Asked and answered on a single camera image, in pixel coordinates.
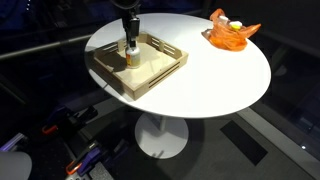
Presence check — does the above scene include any pill bottle with orange label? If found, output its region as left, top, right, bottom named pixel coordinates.
left=125, top=47, right=141, bottom=68

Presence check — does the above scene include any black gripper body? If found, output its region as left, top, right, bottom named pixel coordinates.
left=122, top=14, right=140, bottom=38

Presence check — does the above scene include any grey metal handrail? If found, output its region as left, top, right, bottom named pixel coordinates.
left=0, top=34, right=93, bottom=61

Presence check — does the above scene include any wooden slatted crate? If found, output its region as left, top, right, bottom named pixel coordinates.
left=91, top=32, right=188, bottom=100

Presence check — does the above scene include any purple orange clamp upper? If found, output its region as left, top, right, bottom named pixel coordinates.
left=41, top=106, right=98, bottom=135

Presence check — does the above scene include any purple orange clamp lower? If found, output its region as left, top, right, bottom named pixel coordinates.
left=65, top=139, right=129, bottom=177

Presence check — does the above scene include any purple orange clamp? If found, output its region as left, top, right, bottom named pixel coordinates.
left=41, top=106, right=98, bottom=135
left=65, top=139, right=129, bottom=177

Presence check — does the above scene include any white bottle in bag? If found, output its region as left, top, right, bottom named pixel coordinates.
left=218, top=15, right=229, bottom=24

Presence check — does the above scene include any black floor mat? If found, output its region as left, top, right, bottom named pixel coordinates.
left=221, top=121, right=268, bottom=165

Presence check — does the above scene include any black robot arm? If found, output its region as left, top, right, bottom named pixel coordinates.
left=111, top=0, right=140, bottom=48

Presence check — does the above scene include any grey rounded object corner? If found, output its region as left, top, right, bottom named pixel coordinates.
left=0, top=152, right=32, bottom=180

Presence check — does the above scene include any round white pedestal table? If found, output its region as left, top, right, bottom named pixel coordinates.
left=87, top=13, right=271, bottom=159

